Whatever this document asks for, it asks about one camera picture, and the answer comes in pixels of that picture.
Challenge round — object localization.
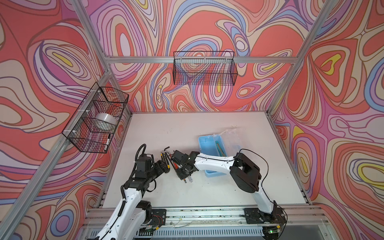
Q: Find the yellow black utility knife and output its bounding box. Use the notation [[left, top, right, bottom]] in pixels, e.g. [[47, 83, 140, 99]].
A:
[[161, 151, 171, 174]]

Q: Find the blue plastic tool box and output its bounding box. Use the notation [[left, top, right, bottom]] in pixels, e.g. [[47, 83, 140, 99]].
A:
[[197, 134, 238, 178]]

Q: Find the teal utility knife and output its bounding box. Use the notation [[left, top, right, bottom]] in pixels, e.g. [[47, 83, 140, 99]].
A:
[[215, 139, 227, 157]]

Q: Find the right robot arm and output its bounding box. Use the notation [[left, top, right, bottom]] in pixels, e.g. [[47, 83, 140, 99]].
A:
[[170, 151, 278, 223]]

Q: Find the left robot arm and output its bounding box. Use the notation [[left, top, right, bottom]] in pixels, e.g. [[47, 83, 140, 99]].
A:
[[94, 154, 170, 240]]

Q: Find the clear tool box lid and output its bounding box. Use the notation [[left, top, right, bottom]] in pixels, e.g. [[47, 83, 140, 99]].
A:
[[219, 128, 249, 152]]

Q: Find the silver tape roll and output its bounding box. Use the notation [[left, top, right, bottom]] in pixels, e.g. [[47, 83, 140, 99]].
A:
[[95, 113, 117, 132]]

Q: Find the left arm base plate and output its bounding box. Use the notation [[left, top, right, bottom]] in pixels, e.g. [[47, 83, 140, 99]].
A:
[[141, 209, 167, 230]]

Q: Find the left black wire basket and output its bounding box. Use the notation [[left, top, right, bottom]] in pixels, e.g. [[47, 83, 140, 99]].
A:
[[62, 83, 129, 154]]

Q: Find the black wire basket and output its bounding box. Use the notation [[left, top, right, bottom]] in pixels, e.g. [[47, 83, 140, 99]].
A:
[[173, 51, 238, 86], [62, 83, 129, 154]]

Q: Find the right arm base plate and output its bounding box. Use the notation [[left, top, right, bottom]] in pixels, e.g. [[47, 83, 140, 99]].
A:
[[243, 208, 287, 225]]

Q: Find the back black wire basket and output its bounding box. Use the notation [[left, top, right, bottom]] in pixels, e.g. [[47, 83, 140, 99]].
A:
[[173, 51, 238, 86]]

